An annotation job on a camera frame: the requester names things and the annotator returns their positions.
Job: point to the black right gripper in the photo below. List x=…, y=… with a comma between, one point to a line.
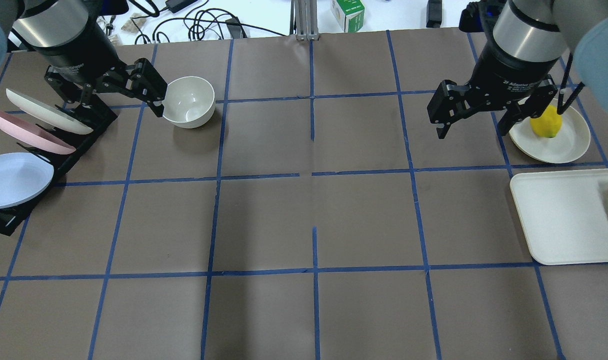
x=511, y=65

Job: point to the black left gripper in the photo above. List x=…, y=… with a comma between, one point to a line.
x=76, y=57

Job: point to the yellow lemon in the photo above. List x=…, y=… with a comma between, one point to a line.
x=549, y=124

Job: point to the white ceramic bowl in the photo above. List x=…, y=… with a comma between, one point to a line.
x=189, y=102

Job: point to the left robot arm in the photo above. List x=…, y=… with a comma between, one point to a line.
x=45, y=23

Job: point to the black plate rack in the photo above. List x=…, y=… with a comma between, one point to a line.
x=12, y=217

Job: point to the cream plate in rack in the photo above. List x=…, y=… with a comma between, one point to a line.
x=47, y=113

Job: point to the cream round plate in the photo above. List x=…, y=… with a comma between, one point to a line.
x=569, y=145

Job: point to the pink plate in rack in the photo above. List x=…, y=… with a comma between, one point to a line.
x=33, y=135

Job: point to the black power adapter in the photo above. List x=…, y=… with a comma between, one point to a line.
x=175, y=6

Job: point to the black device on desk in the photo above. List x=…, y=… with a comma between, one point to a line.
x=433, y=18

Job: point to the light blue plate in rack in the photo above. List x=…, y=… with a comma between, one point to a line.
x=23, y=176

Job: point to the cream rectangular tray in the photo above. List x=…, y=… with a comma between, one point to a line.
x=564, y=215

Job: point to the green white carton box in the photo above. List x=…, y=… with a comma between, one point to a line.
x=349, y=14

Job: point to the aluminium frame post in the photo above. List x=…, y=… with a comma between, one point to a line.
x=304, y=20

